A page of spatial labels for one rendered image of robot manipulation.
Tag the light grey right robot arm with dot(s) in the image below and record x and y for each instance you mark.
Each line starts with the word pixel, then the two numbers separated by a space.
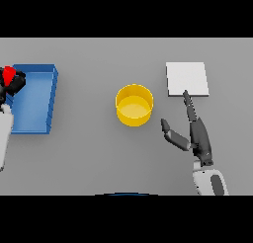
pixel 210 182

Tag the yellow bowl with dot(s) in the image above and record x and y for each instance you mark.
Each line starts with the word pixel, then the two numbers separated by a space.
pixel 134 105

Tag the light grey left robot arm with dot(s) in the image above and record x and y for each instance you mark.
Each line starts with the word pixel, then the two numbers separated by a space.
pixel 4 135

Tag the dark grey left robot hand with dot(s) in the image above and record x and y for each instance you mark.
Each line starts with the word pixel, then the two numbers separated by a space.
pixel 13 83

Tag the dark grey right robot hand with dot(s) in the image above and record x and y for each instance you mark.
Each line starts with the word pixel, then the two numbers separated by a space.
pixel 199 135

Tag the blue tray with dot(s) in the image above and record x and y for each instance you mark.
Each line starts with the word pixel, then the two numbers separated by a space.
pixel 33 100

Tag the red beaker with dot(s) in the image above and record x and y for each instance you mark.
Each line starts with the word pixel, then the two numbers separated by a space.
pixel 8 74

